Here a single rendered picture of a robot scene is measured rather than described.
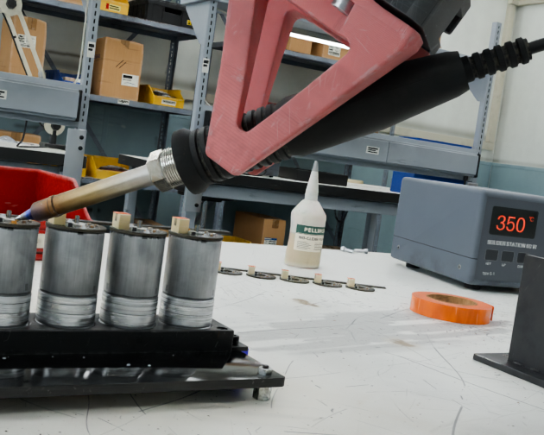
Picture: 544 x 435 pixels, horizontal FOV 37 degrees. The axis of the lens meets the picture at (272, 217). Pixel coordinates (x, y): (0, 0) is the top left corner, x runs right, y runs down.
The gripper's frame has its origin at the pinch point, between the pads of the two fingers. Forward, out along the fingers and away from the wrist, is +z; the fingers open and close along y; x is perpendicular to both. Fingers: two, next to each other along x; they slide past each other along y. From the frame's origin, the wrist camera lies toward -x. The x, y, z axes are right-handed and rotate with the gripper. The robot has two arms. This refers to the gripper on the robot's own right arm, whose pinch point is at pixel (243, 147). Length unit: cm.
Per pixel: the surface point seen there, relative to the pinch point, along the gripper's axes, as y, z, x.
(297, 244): -45.2, 10.6, -2.0
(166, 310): -5.4, 8.7, -0.1
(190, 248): -5.3, 5.7, -0.8
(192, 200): -244, 60, -67
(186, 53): -452, 36, -178
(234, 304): -23.0, 12.0, -0.3
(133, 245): -3.4, 6.6, -2.4
